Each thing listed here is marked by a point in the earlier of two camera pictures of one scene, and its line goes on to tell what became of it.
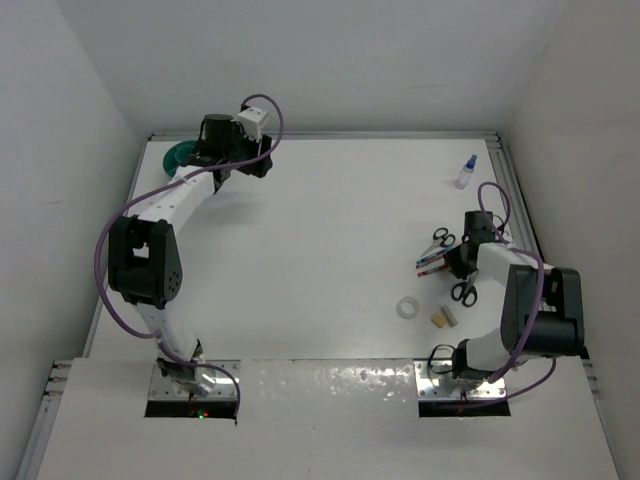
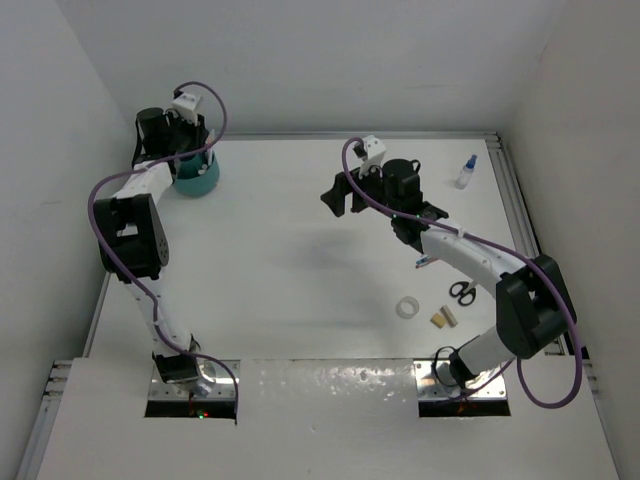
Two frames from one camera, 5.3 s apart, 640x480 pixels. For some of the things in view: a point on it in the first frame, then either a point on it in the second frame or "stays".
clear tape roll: (410, 300) stays
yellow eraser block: (438, 320) stays
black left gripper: (238, 135) -> (197, 132)
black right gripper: (456, 268) -> (335, 197)
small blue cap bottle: (466, 173) stays
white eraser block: (450, 318) stays
